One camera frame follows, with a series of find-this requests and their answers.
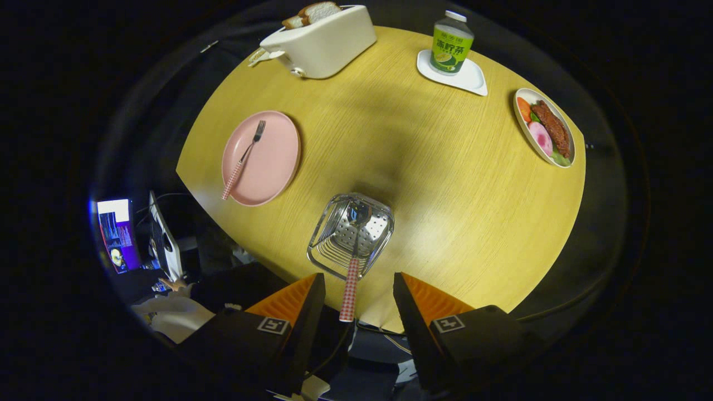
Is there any white-backed monitor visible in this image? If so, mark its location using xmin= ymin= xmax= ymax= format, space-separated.
xmin=148 ymin=190 xmax=184 ymax=283

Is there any white toaster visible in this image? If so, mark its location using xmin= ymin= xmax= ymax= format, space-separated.
xmin=260 ymin=5 xmax=378 ymax=79

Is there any lit computer monitor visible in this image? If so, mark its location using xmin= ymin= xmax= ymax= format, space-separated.
xmin=96 ymin=198 xmax=141 ymax=275

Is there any brown meat piece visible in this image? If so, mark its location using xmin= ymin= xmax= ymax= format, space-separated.
xmin=531 ymin=100 xmax=572 ymax=158

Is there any red checked handle fork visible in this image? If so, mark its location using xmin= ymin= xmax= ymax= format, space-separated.
xmin=221 ymin=120 xmax=267 ymax=201

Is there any white divided condiment tray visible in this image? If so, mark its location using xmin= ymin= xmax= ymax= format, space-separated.
xmin=248 ymin=47 xmax=286 ymax=67

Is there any white cloth bag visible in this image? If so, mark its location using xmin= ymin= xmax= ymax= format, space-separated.
xmin=131 ymin=281 xmax=217 ymax=344

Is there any white bread slice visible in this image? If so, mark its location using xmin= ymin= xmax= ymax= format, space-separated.
xmin=298 ymin=1 xmax=342 ymax=24

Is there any white food plate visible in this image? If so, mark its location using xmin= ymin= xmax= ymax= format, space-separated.
xmin=513 ymin=88 xmax=575 ymax=169

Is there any white coaster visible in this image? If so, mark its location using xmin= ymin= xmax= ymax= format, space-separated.
xmin=417 ymin=50 xmax=489 ymax=97

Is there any pink radish slice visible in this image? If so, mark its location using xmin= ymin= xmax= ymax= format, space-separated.
xmin=528 ymin=121 xmax=554 ymax=157

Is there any red checked handle spoon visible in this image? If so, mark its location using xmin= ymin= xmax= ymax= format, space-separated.
xmin=339 ymin=200 xmax=373 ymax=323

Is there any pink plate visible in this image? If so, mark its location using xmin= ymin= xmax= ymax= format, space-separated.
xmin=221 ymin=110 xmax=302 ymax=208

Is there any steel wire basket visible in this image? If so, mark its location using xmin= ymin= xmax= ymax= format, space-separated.
xmin=306 ymin=192 xmax=395 ymax=281

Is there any green label drink bottle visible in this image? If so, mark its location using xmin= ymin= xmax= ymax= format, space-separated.
xmin=429 ymin=10 xmax=475 ymax=76

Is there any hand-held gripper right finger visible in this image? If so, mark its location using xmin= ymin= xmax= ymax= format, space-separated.
xmin=393 ymin=272 xmax=544 ymax=396

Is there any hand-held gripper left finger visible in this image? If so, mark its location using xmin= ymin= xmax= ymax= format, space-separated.
xmin=178 ymin=272 xmax=326 ymax=399

